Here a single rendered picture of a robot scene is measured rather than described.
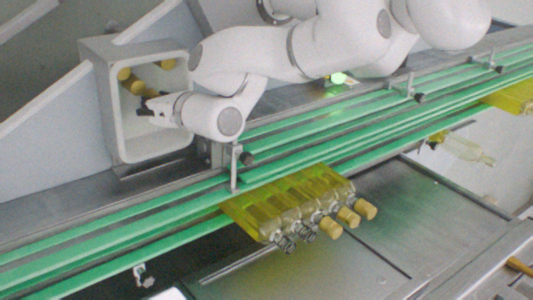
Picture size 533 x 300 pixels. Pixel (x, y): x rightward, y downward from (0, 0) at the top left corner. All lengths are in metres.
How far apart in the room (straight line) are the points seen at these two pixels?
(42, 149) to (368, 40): 0.69
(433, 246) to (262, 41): 0.82
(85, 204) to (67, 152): 0.12
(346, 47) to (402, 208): 0.88
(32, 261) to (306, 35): 0.62
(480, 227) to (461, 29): 0.89
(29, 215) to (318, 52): 0.65
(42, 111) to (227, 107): 0.40
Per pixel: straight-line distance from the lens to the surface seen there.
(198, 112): 0.80
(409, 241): 1.33
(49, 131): 1.04
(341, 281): 1.11
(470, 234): 1.42
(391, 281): 1.14
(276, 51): 0.69
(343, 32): 0.62
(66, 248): 0.96
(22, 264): 0.95
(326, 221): 1.04
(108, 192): 1.04
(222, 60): 0.72
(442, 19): 0.65
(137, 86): 0.99
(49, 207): 1.04
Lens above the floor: 1.65
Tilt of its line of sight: 38 degrees down
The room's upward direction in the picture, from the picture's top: 126 degrees clockwise
